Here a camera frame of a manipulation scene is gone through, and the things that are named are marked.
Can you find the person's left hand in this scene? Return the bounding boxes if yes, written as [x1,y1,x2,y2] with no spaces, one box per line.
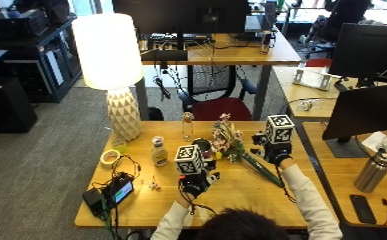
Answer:
[176,161,222,199]

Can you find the person's right hand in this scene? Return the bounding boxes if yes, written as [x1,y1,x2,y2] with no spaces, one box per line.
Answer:
[250,131,294,167]

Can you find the right glove marker cube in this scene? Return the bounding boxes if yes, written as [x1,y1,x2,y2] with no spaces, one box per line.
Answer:
[264,114,296,145]

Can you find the glove marker cube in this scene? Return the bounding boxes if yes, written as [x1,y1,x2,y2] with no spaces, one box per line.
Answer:
[264,114,296,145]
[172,144,206,175]

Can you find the pink and white flower bouquet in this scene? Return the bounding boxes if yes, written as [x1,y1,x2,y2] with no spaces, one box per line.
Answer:
[210,113,286,188]

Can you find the left glove marker cube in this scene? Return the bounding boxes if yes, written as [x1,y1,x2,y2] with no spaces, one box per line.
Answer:
[172,144,206,175]

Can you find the black round vase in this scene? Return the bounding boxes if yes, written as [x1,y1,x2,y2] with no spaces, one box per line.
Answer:
[191,137,214,160]

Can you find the red office chair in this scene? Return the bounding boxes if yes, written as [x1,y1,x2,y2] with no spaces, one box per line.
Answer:
[176,78,256,122]

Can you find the small white figurine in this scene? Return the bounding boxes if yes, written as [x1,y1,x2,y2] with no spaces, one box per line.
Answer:
[147,175,162,192]

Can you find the pale dressing bottle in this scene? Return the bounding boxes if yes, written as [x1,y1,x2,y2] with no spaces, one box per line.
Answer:
[150,135,168,168]

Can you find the clear safety glasses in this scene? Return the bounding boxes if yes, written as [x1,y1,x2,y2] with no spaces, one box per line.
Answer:
[295,98,324,112]

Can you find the clear glass bottle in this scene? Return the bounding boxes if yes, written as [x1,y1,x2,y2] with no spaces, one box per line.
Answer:
[180,111,194,143]

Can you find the black device with screen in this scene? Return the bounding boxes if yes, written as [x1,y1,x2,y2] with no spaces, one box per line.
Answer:
[101,173,135,209]

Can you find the white laptop stand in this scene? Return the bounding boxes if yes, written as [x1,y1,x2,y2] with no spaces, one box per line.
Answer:
[291,62,332,92]

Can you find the small yellow-green cup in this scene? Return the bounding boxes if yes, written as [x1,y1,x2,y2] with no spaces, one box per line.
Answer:
[110,137,128,154]

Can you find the white tape roll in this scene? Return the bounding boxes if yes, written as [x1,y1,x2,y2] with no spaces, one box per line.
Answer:
[99,149,122,169]

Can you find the large black monitor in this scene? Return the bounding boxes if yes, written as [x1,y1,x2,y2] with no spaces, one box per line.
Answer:
[320,82,387,159]

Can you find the steel water bottle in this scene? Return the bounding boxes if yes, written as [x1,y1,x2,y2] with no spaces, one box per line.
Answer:
[352,143,387,194]

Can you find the white paper sheet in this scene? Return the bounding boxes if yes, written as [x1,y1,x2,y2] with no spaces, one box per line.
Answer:
[360,131,387,154]

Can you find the wooden desk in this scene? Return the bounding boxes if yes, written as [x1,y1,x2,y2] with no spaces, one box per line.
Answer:
[132,29,302,122]

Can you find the black power box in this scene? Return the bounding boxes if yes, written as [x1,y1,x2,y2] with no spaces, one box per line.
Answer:
[81,187,107,218]

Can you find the black smartphone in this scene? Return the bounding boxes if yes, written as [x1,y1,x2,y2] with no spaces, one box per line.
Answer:
[348,194,377,225]

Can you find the black monitor on stand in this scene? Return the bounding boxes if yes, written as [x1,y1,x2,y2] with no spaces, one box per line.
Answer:
[327,22,387,93]

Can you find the white table lamp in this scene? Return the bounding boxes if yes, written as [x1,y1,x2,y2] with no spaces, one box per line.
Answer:
[70,13,144,142]

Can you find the wide black monitor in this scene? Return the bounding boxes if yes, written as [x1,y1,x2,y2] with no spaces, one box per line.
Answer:
[110,0,251,51]

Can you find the black cabinet box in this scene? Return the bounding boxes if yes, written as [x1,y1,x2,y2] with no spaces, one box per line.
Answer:
[0,76,38,134]

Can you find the black shelf unit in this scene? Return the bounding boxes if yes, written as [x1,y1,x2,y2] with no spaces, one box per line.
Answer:
[0,8,82,104]

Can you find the black glove cable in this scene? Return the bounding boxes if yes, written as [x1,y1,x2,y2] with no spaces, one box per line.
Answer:
[274,164,296,204]

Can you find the black cable bundle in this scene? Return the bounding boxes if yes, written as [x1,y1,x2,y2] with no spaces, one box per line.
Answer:
[90,153,142,240]

